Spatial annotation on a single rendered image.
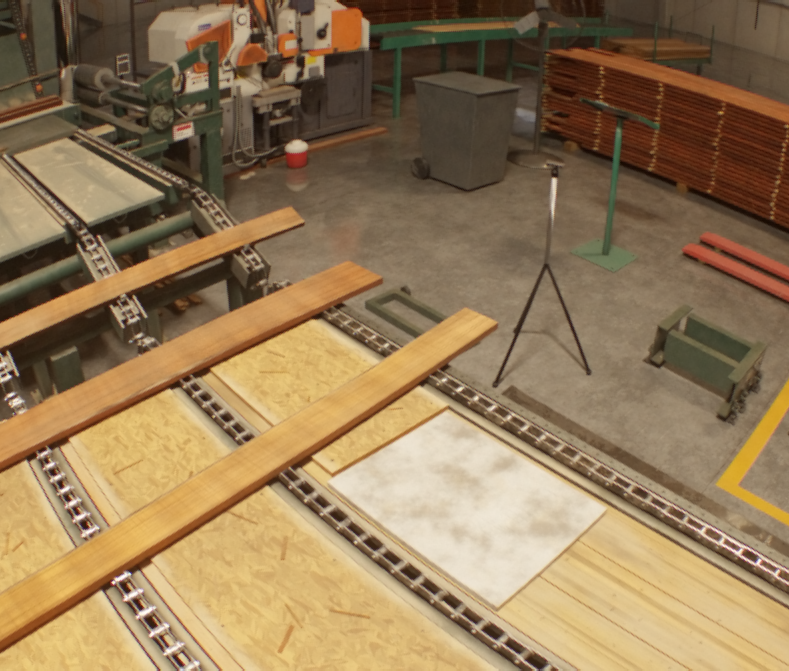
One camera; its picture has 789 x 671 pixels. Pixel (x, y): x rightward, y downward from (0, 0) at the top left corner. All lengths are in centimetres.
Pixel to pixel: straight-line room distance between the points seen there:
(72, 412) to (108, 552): 64
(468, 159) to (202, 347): 389
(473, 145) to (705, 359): 290
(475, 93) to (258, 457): 420
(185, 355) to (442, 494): 101
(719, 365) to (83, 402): 309
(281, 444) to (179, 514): 39
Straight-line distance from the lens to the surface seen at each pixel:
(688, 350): 392
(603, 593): 176
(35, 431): 226
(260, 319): 255
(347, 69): 769
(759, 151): 666
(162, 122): 501
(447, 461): 200
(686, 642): 173
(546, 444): 207
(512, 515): 187
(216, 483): 191
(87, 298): 281
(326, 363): 238
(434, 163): 623
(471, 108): 576
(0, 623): 178
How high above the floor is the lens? 218
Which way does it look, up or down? 32 degrees down
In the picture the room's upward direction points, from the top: 2 degrees clockwise
